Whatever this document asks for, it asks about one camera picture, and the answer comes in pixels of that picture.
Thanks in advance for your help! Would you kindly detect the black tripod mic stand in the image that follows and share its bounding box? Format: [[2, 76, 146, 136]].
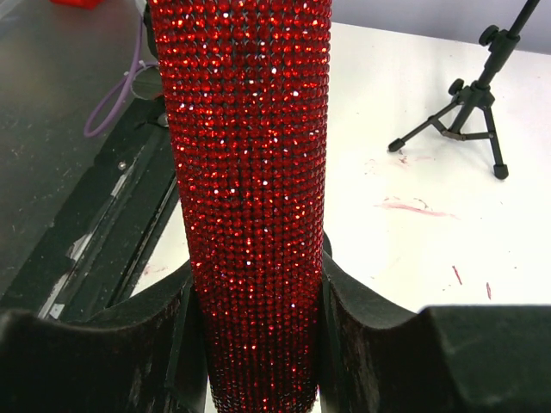
[[387, 0, 540, 180]]

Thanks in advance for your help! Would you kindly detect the red glitter microphone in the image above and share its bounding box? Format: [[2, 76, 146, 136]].
[[149, 1, 331, 412]]

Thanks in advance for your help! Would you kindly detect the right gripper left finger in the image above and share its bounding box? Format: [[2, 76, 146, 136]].
[[1, 263, 207, 412]]

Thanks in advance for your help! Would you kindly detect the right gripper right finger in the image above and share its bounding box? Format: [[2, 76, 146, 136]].
[[319, 242, 550, 412]]

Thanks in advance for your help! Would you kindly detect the black front mounting rail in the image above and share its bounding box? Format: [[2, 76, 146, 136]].
[[1, 97, 176, 322]]

